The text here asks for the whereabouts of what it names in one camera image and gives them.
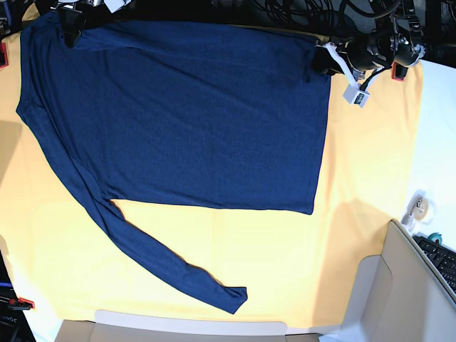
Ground black keyboard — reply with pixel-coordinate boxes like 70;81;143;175
413;236;456;291

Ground red clamp bottom left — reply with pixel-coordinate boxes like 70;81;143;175
7;298;35;311

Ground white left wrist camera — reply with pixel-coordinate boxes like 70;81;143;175
321;42;370;108

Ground red clamp top right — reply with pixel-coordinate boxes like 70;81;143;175
392;62;408;81

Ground cardboard box right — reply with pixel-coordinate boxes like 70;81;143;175
338;220;455;341

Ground red clamp top left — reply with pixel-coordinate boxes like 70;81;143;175
0;43;9;68

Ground yellow table cloth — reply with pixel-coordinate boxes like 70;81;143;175
0;6;425;331

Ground teal tape roll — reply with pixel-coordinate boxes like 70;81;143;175
428;232;442;245

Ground clear tape roll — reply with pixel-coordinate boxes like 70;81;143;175
401;190;435;227

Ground black cable bundle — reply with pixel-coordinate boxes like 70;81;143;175
263;0;357;36

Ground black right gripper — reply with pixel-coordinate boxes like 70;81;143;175
57;7;88;48

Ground blue long-sleeve T-shirt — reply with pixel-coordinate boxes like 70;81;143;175
16;13;331;314

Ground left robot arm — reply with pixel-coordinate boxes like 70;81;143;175
312;1;425;81

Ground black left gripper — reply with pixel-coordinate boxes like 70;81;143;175
311;37;355;76

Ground red clamp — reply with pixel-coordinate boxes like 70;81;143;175
7;298;35;311
0;43;9;68
392;62;408;81

